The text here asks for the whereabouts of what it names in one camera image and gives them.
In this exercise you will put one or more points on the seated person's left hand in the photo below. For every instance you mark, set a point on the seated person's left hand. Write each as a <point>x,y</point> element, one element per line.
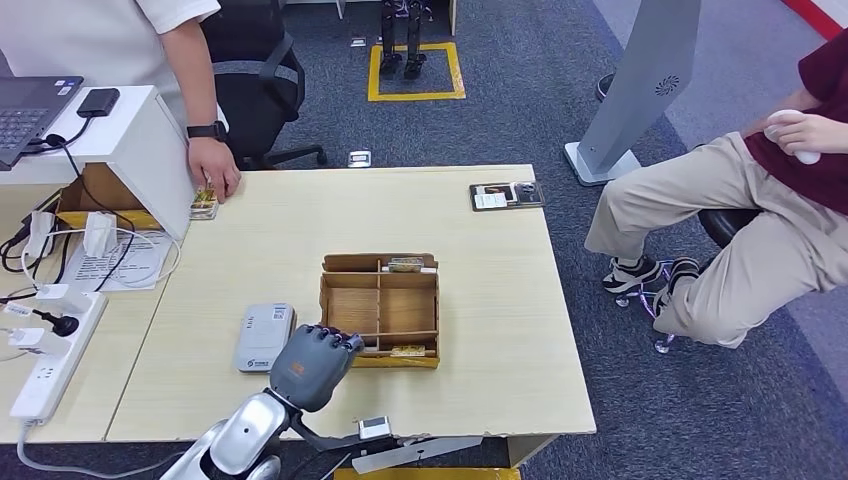
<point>798,134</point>

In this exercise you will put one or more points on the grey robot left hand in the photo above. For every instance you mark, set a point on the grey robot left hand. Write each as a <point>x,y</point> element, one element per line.
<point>311,371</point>

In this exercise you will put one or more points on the standing person's left hand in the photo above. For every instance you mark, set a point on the standing person's left hand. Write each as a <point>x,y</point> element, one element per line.
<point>215,166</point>

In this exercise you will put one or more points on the white handheld controller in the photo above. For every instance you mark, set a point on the white handheld controller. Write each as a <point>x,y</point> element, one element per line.
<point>807,158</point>

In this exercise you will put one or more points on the yellow patterned card stack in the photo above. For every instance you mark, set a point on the yellow patterned card stack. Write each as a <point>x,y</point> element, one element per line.
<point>202,208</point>

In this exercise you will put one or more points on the brown cardboard organizer box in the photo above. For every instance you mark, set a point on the brown cardboard organizer box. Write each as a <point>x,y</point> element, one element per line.
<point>404,311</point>

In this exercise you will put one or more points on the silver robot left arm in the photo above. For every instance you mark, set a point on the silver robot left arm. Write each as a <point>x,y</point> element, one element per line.
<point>245,430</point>

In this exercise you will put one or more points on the standing person's left forearm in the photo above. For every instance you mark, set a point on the standing person's left forearm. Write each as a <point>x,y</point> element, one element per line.
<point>192,73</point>

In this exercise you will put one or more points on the seated person's left forearm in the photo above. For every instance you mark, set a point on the seated person's left forearm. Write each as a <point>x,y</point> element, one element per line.
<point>838,132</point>

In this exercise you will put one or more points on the grey card reader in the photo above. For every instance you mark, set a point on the grey card reader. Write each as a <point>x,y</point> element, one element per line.
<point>262,334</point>

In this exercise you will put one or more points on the patterned room key card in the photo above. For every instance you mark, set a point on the patterned room key card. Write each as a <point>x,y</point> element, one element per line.
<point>407,352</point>
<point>405,266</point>

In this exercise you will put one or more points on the seated person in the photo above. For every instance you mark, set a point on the seated person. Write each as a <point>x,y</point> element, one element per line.
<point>762,252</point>

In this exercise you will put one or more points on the standing person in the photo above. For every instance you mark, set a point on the standing person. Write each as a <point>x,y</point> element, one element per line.
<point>79,33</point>

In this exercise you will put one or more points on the black wristwatch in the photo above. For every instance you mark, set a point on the black wristwatch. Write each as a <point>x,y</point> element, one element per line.
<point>205,130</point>

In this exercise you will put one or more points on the black office chair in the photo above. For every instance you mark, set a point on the black office chair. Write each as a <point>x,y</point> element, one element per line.
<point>265,93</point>

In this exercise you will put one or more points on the white desk riser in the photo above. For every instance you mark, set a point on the white desk riser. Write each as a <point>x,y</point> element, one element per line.
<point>112,142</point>

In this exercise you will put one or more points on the black stool seat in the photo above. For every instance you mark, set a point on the black stool seat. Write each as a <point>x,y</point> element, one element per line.
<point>725,225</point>

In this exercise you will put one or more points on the cardboard box with yellow tape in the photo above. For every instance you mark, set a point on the cardboard box with yellow tape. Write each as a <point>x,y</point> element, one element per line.
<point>99,192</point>

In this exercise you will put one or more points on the printed paper sheet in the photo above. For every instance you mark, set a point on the printed paper sheet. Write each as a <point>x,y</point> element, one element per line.
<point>142,265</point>

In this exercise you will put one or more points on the black power brick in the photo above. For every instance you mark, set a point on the black power brick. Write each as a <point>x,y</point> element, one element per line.
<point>98,101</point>

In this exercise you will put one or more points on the white power adapter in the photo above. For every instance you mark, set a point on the white power adapter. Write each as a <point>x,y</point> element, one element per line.
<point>38,232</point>
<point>99,235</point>

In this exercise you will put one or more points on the small metal floor plate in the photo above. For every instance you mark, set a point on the small metal floor plate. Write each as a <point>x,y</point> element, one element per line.
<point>360,158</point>
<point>358,41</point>

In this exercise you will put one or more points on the yellow floor tape strip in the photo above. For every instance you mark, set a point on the yellow floor tape strip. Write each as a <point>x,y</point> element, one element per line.
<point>424,474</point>

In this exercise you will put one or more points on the grey kiosk stand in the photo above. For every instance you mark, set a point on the grey kiosk stand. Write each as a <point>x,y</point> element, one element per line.
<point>642,73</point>

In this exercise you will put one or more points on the black and white sneaker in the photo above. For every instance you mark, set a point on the black and white sneaker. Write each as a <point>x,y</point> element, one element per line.
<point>682,270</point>
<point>629,277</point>

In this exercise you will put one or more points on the dark grey laptop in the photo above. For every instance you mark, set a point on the dark grey laptop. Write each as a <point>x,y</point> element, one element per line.
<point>26,114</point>

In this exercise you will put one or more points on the white plug adapter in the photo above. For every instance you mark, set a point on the white plug adapter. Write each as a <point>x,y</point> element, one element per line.
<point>60,298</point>

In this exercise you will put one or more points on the yellow floor tape square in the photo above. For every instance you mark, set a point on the yellow floor tape square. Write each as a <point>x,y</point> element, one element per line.
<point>417,95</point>

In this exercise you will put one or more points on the black robot legs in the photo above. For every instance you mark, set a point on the black robot legs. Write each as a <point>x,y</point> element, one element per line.
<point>389,40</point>

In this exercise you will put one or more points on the black plug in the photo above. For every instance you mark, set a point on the black plug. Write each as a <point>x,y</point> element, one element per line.
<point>65,324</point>

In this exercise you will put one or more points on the chrome stool caster base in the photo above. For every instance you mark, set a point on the chrome stool caster base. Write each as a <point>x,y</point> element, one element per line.
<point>644,299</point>

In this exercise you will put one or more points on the small white charger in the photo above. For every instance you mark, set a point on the small white charger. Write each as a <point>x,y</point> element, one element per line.
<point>26,338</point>

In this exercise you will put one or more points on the white power strip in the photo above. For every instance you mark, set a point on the white power strip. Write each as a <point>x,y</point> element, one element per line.
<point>40,391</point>

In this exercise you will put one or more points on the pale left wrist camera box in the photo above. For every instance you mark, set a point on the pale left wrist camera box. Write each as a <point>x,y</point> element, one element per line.
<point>374,427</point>

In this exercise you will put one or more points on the white bracket under table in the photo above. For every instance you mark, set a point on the white bracket under table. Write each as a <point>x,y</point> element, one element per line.
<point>424,454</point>

